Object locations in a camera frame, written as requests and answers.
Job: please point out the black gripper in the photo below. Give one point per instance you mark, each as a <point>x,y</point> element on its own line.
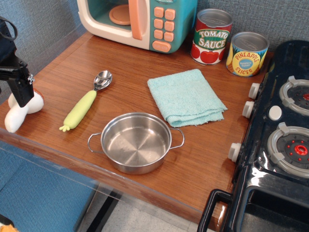
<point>15,71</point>

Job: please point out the stainless steel pot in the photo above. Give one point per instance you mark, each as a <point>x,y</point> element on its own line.
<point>136,143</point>

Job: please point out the folded light blue napkin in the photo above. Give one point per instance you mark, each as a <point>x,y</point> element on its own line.
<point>186,99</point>

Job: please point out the white plush mushroom toy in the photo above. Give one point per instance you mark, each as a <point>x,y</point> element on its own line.
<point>16,115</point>

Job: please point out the orange object at corner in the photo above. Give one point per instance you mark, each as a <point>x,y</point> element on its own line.
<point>8,228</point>

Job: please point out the teal toy microwave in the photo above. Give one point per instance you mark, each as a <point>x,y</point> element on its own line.
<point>156,25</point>

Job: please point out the tomato sauce can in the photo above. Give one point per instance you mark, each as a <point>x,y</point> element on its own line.
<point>212,30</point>

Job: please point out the pineapple slices can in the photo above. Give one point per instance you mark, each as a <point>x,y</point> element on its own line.
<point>247,53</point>

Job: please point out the black toy stove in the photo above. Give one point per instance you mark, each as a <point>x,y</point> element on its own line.
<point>271,179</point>

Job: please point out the spoon with green handle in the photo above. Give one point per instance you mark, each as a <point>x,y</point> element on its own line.
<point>78,112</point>

